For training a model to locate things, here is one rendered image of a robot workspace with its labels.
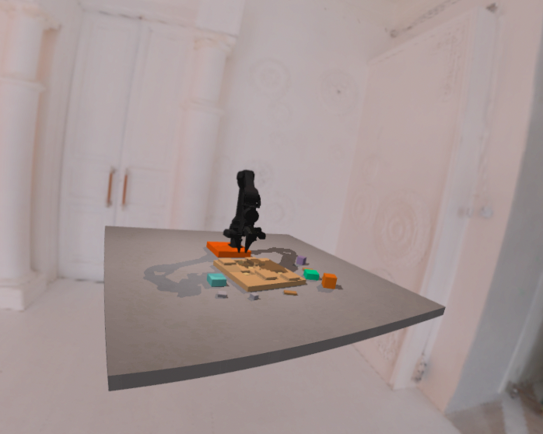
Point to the green square block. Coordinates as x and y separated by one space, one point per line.
311 274

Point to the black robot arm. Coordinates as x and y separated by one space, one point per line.
248 200

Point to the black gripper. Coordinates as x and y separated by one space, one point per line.
229 233

